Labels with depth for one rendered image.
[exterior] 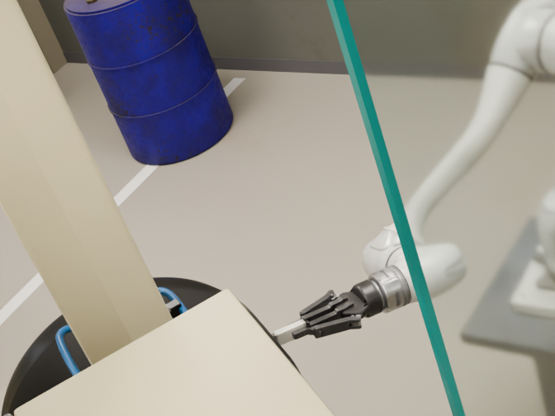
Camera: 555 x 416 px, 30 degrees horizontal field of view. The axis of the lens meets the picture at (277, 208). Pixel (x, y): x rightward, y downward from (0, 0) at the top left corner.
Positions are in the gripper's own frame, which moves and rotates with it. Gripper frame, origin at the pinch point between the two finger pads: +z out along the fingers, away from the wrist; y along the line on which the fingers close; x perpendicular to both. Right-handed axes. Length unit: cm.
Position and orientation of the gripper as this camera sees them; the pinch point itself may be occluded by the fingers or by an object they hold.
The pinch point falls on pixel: (290, 333)
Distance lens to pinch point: 212.8
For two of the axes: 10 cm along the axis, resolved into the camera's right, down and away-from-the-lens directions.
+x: 1.7, 8.4, 5.1
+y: 4.3, 4.1, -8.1
